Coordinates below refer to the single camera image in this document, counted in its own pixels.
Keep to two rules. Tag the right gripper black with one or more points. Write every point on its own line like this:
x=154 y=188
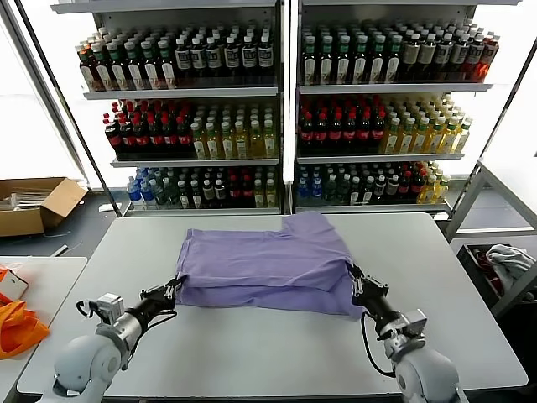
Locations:
x=379 y=308

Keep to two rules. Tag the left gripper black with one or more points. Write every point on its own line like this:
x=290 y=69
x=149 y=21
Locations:
x=149 y=312

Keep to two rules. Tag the purple printed t-shirt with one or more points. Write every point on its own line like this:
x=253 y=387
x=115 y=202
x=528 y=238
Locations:
x=260 y=260

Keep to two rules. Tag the dark drink bottle white cap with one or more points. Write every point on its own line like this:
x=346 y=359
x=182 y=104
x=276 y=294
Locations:
x=368 y=193
x=381 y=193
x=221 y=196
x=184 y=196
x=209 y=196
x=392 y=193
x=196 y=196

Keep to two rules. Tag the cola bottle red cap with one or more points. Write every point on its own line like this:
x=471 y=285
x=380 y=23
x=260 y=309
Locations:
x=349 y=136
x=183 y=140
x=377 y=136
x=141 y=140
x=155 y=140
x=246 y=196
x=417 y=191
x=363 y=136
x=405 y=191
x=335 y=136
x=307 y=136
x=126 y=140
x=112 y=138
x=234 y=196
x=321 y=136

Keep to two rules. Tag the small white floor object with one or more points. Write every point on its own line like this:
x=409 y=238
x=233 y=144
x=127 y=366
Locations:
x=105 y=207

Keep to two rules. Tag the blue water bottle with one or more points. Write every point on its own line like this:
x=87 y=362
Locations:
x=134 y=193
x=302 y=193
x=316 y=193

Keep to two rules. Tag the black crate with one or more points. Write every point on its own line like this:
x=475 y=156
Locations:
x=470 y=260

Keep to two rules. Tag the yellow juice bottle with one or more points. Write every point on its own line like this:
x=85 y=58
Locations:
x=198 y=144
x=420 y=140
x=392 y=140
x=241 y=144
x=227 y=144
x=429 y=192
x=406 y=140
x=435 y=140
x=256 y=144
x=462 y=140
x=258 y=196
x=441 y=192
x=213 y=144
x=270 y=144
x=449 y=140
x=270 y=196

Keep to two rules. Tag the red cloth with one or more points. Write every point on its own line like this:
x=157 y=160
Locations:
x=482 y=268

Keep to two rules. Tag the white side table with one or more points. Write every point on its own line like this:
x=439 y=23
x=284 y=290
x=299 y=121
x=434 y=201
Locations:
x=46 y=285

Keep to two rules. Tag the brown cardboard box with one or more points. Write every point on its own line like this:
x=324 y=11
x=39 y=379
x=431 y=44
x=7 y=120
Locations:
x=58 y=197

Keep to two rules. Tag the white grey cloth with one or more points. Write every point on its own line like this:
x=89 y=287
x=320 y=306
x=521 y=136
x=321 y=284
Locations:
x=512 y=264

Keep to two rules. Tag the orange cloth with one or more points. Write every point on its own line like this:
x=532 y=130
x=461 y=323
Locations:
x=19 y=327

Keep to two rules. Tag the orange white small box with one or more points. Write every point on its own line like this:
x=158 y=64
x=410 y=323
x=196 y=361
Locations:
x=14 y=287

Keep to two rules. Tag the pale packing material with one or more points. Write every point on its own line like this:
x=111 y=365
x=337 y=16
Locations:
x=21 y=200

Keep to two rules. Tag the white metal shelf rack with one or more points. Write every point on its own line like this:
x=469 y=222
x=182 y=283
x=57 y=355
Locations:
x=394 y=88
x=180 y=93

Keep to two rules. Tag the dark bottle tall white label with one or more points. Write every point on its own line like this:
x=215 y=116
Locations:
x=100 y=69
x=166 y=69
x=393 y=63
x=149 y=69
x=326 y=63
x=132 y=69
x=343 y=63
x=376 y=63
x=115 y=69
x=360 y=63
x=310 y=63

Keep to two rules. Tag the dark bottle black-white label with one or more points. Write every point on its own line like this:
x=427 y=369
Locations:
x=444 y=59
x=460 y=59
x=231 y=63
x=264 y=63
x=248 y=63
x=215 y=63
x=198 y=63
x=474 y=59
x=182 y=63

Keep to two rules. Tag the dark bottle beige label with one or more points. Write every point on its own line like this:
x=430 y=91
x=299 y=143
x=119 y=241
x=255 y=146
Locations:
x=410 y=59
x=427 y=59

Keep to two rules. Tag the reddish tea bottle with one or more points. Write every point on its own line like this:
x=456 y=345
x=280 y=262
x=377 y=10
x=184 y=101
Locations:
x=86 y=71

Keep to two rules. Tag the red drink bottle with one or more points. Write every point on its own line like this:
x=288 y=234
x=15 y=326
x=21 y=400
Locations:
x=489 y=59

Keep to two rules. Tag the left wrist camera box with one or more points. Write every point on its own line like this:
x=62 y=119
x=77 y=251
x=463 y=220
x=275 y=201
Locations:
x=110 y=304

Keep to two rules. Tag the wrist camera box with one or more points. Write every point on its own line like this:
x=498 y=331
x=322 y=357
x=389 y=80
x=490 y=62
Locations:
x=110 y=304
x=415 y=321

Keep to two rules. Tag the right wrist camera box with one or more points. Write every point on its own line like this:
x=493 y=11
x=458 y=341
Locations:
x=415 y=321

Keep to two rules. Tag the dark thin window post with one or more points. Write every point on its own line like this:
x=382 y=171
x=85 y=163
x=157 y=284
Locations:
x=494 y=126
x=67 y=109

